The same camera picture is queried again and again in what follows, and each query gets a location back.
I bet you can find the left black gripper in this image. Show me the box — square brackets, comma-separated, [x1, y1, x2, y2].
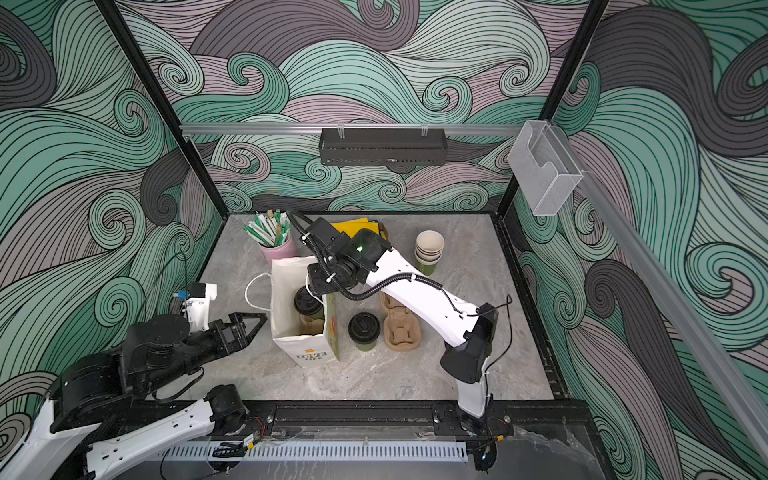
[146, 309, 270, 395]

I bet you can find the black coffee lid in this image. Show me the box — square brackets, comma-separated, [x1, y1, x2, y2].
[293, 287, 324, 319]
[348, 312, 381, 345]

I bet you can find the brown pulp carrier single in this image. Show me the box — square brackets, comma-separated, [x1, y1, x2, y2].
[300, 315, 325, 335]

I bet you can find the green paper coffee cup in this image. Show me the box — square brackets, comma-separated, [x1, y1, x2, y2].
[354, 340, 377, 352]

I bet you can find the white paper takeout bag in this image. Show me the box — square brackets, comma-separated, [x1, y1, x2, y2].
[244, 257, 340, 368]

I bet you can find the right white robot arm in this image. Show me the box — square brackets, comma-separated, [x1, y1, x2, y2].
[288, 211, 498, 419]

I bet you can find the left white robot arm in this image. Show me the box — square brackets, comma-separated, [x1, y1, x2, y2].
[1, 313, 267, 479]

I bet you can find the yellow napkin stack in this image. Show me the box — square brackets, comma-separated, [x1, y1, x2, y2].
[331, 218, 388, 240]

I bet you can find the pink cup of stirrers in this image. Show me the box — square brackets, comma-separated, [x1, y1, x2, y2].
[243, 210, 298, 264]

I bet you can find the stack of green paper cups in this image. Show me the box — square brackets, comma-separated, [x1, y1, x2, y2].
[414, 230, 445, 276]

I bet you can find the brown pulp cup carrier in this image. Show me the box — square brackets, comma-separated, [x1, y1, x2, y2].
[379, 293, 422, 352]

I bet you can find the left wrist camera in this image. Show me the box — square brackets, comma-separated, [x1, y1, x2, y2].
[173, 282, 218, 333]

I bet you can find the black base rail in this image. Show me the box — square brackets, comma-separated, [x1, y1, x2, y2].
[244, 399, 591, 437]

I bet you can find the black wall-mounted tray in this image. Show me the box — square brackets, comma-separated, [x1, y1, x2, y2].
[318, 127, 448, 167]

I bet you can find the white slotted cable duct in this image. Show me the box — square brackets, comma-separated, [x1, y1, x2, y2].
[157, 440, 469, 463]

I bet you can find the clear acrylic wall holder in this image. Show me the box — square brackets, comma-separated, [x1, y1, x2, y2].
[507, 120, 583, 217]

